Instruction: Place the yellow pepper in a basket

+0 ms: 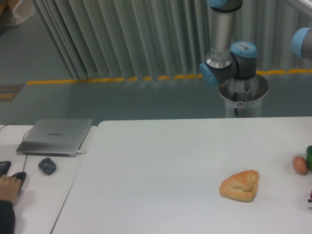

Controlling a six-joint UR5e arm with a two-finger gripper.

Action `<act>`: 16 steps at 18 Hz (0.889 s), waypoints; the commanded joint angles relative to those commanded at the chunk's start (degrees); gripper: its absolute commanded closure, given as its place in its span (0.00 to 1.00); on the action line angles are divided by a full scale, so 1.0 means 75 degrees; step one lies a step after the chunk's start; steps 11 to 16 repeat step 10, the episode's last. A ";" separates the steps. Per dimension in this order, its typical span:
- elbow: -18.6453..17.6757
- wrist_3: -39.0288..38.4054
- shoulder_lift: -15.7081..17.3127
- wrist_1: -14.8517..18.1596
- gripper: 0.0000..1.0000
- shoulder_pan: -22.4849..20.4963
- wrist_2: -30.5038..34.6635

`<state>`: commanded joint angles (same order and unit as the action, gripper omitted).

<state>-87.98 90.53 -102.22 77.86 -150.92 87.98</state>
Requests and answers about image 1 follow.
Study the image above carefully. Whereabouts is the person's hand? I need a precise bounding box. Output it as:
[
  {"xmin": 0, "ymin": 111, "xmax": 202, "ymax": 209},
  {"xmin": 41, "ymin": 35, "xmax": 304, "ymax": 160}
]
[{"xmin": 0, "ymin": 175, "xmax": 21, "ymax": 203}]

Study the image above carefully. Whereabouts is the black computer mouse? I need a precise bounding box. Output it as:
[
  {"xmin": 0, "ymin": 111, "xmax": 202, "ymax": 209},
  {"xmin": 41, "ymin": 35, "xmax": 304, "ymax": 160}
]
[{"xmin": 12, "ymin": 172, "xmax": 27, "ymax": 191}]

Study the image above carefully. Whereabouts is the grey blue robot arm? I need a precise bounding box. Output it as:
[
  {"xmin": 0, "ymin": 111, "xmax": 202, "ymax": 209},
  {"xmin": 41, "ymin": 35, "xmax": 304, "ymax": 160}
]
[{"xmin": 200, "ymin": 0, "xmax": 312, "ymax": 85}]

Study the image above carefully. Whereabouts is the black sleeved forearm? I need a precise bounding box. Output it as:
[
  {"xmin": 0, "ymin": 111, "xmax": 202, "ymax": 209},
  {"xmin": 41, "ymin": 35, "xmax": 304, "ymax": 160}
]
[{"xmin": 0, "ymin": 200, "xmax": 15, "ymax": 234}]

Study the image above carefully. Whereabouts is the green pepper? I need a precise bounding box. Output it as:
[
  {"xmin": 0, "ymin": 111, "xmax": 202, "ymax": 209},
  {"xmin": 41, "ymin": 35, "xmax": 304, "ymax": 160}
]
[{"xmin": 306, "ymin": 145, "xmax": 312, "ymax": 171}]

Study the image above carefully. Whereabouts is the black keyboard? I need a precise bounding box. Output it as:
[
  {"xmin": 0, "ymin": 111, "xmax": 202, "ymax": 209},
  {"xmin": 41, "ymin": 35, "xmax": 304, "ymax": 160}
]
[{"xmin": 0, "ymin": 161, "xmax": 11, "ymax": 177}]

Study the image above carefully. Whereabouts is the white side table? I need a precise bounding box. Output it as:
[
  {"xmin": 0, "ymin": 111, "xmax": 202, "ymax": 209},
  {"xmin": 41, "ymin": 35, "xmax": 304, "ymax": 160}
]
[{"xmin": 0, "ymin": 125, "xmax": 97, "ymax": 234}]

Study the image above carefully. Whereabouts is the black round controller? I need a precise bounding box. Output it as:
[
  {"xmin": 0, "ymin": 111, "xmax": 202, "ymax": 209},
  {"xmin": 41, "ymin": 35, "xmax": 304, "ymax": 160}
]
[{"xmin": 38, "ymin": 157, "xmax": 57, "ymax": 176}]

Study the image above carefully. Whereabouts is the silver closed laptop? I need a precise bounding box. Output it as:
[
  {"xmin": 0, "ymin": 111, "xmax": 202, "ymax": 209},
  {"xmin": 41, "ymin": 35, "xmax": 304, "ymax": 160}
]
[{"xmin": 16, "ymin": 118, "xmax": 93, "ymax": 156}]

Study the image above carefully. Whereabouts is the grey folded partition screen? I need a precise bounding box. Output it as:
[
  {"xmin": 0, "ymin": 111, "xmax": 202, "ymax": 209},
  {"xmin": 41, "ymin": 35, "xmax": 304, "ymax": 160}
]
[{"xmin": 31, "ymin": 0, "xmax": 312, "ymax": 80}]

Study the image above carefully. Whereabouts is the triangular puff pastry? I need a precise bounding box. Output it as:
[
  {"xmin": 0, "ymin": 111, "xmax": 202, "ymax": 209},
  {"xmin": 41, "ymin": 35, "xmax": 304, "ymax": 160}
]
[{"xmin": 219, "ymin": 170, "xmax": 259, "ymax": 202}]

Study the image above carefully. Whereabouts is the brown egg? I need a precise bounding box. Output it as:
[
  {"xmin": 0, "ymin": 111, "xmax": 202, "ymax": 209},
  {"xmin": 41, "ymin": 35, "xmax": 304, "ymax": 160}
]
[{"xmin": 292, "ymin": 156, "xmax": 308, "ymax": 175}]

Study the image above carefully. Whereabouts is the black mouse cable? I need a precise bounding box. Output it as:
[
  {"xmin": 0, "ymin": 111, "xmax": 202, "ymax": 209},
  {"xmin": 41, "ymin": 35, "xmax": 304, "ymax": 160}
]
[{"xmin": 0, "ymin": 123, "xmax": 32, "ymax": 173}]

